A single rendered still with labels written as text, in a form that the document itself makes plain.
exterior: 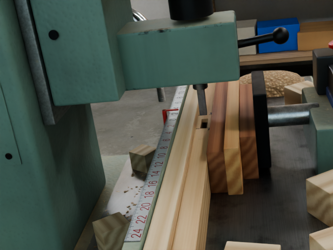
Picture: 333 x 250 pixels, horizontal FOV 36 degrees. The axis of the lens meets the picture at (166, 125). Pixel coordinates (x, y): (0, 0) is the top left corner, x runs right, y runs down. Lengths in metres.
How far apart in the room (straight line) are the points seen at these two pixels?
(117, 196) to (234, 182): 0.29
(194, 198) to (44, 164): 0.20
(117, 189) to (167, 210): 0.38
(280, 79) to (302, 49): 2.72
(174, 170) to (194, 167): 0.03
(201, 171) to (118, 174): 0.36
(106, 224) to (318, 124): 0.28
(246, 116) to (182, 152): 0.11
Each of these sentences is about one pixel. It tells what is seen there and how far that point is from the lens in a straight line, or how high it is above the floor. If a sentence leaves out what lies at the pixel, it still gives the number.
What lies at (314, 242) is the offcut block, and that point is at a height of 0.94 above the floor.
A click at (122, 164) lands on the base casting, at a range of 0.90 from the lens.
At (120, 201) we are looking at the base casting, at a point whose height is 0.80.
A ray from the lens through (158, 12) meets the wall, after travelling 4.07.
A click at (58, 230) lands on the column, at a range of 0.65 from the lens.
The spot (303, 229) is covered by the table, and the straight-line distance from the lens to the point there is 0.51.
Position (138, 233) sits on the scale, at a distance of 0.42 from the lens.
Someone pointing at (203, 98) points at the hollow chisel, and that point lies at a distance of 0.64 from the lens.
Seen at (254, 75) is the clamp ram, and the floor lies 1.00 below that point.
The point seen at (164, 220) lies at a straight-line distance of 0.44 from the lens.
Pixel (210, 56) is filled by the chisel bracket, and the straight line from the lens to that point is 0.59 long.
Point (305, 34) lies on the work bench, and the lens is 3.53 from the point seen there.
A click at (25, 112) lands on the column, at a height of 1.01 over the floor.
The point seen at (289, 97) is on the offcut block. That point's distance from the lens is 0.76.
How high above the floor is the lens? 1.18
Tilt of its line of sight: 22 degrees down
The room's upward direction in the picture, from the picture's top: 8 degrees counter-clockwise
